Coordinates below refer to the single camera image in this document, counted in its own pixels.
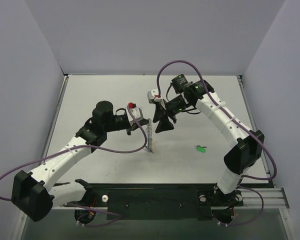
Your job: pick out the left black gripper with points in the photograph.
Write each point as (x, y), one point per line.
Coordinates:
(129, 126)

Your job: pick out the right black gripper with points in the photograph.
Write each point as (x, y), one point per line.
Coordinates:
(163, 111)

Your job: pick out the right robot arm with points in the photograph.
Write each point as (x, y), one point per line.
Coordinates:
(243, 141)

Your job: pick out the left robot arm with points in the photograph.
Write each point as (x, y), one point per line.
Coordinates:
(88, 138)

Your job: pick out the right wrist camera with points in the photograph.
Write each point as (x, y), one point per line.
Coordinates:
(154, 98)

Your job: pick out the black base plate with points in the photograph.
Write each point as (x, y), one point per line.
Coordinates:
(153, 210)

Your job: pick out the aluminium frame rail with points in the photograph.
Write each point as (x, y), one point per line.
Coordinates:
(265, 197)

